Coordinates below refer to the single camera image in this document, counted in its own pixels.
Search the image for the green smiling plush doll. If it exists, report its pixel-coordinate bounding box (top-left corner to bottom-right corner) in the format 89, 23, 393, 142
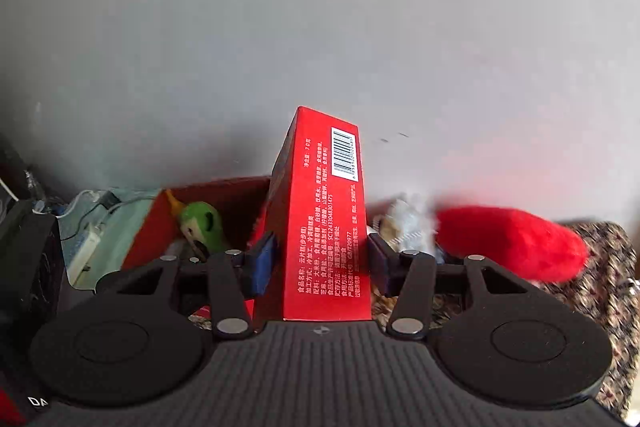
178, 202, 227, 260

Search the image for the red carton box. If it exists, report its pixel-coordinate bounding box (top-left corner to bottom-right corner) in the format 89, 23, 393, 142
254, 106, 372, 323

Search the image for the orange gourd ornament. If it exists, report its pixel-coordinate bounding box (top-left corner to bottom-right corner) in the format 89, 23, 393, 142
165, 188, 186, 219

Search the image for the red open storage box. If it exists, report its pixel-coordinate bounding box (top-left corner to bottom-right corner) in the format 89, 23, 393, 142
120, 178, 278, 315

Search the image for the white power strip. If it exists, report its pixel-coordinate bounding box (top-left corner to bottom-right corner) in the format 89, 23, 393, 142
67, 225, 102, 286

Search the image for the light green pillow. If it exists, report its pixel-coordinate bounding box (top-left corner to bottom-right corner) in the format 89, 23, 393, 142
58, 188, 160, 289

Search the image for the black power adapter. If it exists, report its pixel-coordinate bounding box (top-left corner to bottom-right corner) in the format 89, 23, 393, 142
99, 191, 122, 210

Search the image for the red plush Santa hat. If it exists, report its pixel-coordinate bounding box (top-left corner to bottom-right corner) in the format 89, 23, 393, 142
435, 206, 589, 283

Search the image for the patterned floral table cloth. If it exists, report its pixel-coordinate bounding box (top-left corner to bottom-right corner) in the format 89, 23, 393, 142
369, 220, 640, 421

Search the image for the white cable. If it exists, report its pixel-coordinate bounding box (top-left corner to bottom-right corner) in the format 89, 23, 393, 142
31, 188, 109, 220

